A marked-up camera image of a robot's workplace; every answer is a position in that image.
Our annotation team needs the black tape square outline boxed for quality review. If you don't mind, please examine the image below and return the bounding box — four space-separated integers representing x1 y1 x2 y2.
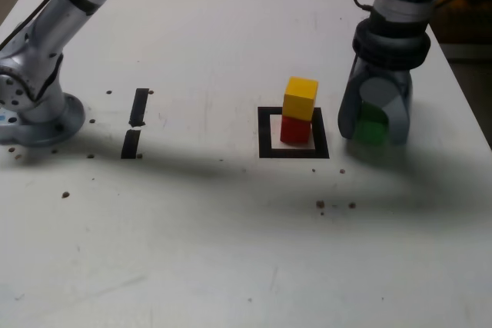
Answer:
257 106 331 160

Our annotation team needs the red cube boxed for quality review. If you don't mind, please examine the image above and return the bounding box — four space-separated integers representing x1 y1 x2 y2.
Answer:
279 115 311 145

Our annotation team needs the yellow cube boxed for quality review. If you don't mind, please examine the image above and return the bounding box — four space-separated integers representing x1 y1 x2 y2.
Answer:
282 76 320 121

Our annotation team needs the green cube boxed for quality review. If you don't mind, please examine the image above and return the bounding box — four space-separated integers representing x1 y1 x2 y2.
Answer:
353 101 389 147

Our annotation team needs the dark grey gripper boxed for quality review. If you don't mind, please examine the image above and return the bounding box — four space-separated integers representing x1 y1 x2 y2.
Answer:
337 56 414 146

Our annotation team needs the black tape strip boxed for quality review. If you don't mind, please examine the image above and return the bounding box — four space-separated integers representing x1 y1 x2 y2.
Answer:
120 88 150 160

